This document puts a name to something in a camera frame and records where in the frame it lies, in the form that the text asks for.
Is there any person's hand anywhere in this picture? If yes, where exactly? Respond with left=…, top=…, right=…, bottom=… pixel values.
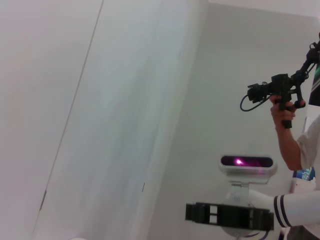
left=269, top=95, right=297, bottom=127

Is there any black handheld camera rig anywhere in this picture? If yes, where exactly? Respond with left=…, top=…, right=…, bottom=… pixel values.
left=239, top=32, right=320, bottom=130

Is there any person's bare forearm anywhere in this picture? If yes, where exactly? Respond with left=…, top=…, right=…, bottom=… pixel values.
left=273, top=119, right=312, bottom=172

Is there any person's white shirt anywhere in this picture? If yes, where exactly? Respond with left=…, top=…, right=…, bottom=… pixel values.
left=296, top=104, right=320, bottom=173

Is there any blue white printed package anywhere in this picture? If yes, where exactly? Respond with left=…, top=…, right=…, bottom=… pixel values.
left=293, top=167, right=316, bottom=181

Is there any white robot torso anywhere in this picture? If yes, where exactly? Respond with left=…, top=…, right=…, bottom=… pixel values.
left=221, top=226, right=267, bottom=239

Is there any dark striped cloth strap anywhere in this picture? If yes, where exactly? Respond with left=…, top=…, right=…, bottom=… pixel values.
left=308, top=62, right=320, bottom=106

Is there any white robot head camera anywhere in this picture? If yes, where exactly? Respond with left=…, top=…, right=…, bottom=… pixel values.
left=218, top=154, right=278, bottom=185

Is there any clear robot neck mount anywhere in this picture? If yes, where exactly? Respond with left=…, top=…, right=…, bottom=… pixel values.
left=224, top=182, right=253, bottom=210

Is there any black slotted bracket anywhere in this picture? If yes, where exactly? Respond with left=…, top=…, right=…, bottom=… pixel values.
left=185, top=201, right=275, bottom=231

